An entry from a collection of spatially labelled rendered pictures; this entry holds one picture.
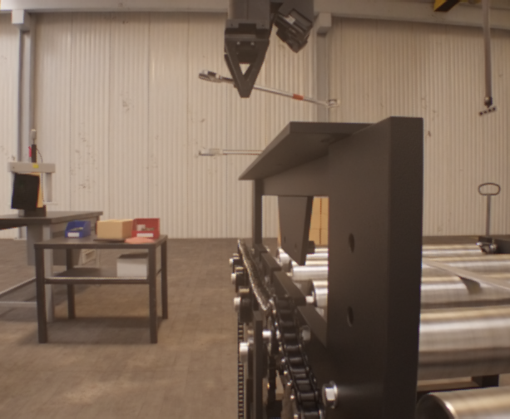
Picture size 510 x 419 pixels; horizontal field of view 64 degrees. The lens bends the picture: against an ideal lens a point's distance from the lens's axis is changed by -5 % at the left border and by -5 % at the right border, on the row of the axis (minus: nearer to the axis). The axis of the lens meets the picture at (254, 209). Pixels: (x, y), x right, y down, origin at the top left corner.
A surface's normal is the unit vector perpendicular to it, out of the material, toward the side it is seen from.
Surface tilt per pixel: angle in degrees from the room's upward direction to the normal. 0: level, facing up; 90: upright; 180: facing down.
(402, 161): 90
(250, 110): 90
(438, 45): 90
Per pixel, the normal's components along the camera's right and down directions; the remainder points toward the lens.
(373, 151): -1.00, 0.00
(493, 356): 0.07, 0.18
